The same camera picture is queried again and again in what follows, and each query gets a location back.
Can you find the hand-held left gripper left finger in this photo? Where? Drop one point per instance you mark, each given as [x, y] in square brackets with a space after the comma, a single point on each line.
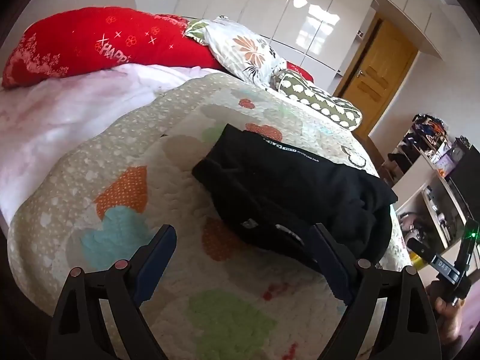
[157, 262]

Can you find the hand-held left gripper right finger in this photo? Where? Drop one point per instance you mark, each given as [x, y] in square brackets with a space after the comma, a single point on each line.
[330, 266]

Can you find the black pants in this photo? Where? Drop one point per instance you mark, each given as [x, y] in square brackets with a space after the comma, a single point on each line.
[285, 187]

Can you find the person's right hand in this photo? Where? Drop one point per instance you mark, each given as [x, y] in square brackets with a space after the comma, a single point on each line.
[448, 318]

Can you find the cluttered white shelf unit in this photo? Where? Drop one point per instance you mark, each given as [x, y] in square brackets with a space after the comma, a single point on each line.
[416, 195]

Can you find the black screen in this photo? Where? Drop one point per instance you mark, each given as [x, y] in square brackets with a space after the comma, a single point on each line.
[465, 180]

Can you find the heart patterned quilt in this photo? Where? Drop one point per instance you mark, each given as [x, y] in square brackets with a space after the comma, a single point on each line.
[150, 150]

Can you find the pile of clothes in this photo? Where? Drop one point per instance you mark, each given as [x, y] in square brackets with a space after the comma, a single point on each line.
[429, 129]

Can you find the green white patterned pillow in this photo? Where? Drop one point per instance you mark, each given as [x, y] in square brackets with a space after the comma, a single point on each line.
[318, 99]

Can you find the pale pink bed sheet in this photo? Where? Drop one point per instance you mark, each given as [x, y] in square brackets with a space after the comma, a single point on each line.
[56, 120]

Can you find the wooden door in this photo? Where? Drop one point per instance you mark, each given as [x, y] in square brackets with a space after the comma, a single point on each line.
[378, 78]

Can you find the red printed pillow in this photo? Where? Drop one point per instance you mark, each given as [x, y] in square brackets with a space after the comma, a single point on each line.
[298, 70]
[82, 45]

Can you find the white floral pillow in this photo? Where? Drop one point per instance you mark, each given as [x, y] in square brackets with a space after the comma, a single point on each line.
[240, 48]

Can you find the white overhead cabinet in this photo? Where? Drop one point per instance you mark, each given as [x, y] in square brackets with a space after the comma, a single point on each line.
[420, 18]

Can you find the glossy white wardrobe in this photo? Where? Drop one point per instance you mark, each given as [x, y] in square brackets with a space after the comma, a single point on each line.
[300, 7]

